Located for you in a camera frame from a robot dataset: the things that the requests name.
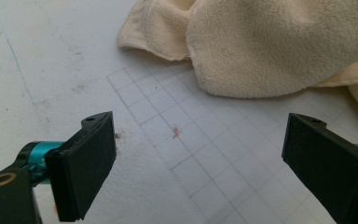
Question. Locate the white grid mat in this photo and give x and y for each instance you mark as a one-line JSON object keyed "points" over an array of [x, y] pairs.
{"points": [[199, 174]]}

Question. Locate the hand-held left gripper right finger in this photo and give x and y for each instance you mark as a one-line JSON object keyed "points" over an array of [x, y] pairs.
{"points": [[329, 165]]}

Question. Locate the cream terry towel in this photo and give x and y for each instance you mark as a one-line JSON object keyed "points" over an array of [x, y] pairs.
{"points": [[261, 46]]}

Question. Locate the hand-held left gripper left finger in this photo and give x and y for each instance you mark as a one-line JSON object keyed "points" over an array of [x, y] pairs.
{"points": [[80, 168]]}

